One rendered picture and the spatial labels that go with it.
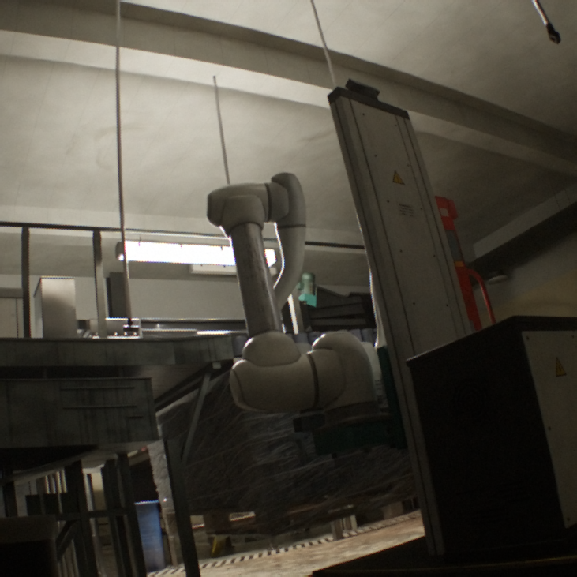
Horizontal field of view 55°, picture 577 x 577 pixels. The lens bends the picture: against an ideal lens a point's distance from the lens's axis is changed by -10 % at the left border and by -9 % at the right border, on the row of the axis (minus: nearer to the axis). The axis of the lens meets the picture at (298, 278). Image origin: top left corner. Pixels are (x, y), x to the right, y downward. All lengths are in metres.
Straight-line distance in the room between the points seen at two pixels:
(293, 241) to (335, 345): 0.44
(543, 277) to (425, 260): 10.28
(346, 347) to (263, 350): 0.23
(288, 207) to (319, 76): 4.59
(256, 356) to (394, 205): 0.63
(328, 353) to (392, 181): 0.60
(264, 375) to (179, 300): 10.16
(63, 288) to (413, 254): 3.40
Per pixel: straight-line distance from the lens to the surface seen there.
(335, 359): 1.64
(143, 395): 2.08
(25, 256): 5.10
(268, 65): 6.15
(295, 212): 1.94
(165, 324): 5.63
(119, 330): 5.47
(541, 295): 12.11
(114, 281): 11.10
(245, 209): 1.87
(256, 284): 1.74
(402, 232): 1.84
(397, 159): 2.01
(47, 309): 4.69
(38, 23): 5.51
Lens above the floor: 0.59
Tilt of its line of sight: 19 degrees up
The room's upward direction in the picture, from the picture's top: 11 degrees counter-clockwise
